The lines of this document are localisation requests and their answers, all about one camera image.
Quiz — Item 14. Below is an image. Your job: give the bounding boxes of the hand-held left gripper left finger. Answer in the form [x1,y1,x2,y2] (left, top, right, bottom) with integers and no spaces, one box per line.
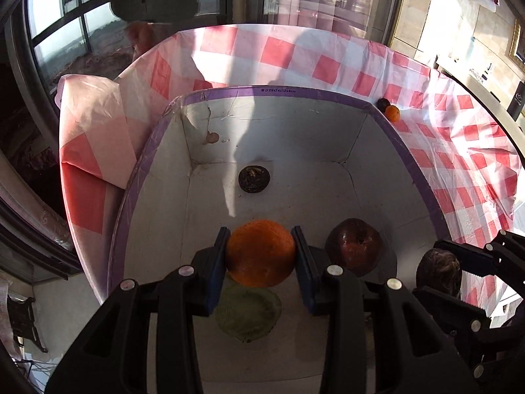
[45,227,231,394]

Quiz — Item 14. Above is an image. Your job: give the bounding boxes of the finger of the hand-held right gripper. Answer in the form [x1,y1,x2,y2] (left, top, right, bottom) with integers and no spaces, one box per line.
[413,286,493,337]
[434,230,525,286]

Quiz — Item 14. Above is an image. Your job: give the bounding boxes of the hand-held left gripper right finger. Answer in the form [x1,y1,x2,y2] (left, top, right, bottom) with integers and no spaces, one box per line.
[290,226,480,394]

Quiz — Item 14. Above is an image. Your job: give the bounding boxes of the large orange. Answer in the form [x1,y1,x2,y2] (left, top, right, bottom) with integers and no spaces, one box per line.
[225,219,297,289]

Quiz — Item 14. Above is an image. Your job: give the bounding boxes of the green apple half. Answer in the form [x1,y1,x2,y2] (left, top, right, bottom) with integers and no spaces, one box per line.
[215,273,283,342]

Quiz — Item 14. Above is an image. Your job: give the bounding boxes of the dark red apple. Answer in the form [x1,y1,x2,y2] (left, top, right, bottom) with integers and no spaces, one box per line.
[325,218,384,277]

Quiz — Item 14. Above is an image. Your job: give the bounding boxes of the purple white cardboard box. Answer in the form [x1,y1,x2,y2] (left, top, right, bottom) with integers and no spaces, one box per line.
[107,85,454,394]

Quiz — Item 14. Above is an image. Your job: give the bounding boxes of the black printed box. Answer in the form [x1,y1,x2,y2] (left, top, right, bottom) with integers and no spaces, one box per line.
[506,84,525,121]

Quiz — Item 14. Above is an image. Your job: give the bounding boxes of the white counter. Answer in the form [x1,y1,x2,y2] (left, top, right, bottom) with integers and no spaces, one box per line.
[430,55,525,132]

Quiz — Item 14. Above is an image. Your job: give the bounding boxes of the black metal stand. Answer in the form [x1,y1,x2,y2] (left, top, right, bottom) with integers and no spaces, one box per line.
[6,295,49,354]

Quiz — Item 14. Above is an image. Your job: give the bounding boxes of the red white checkered tablecloth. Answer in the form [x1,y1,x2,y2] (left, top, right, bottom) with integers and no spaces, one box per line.
[55,24,523,325]

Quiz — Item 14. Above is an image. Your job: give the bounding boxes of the gold picture frame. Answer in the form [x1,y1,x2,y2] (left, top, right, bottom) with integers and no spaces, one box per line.
[509,18,525,64]

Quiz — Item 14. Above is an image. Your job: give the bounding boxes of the dark window frame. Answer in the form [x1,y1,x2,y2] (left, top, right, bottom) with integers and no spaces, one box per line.
[0,0,230,284]

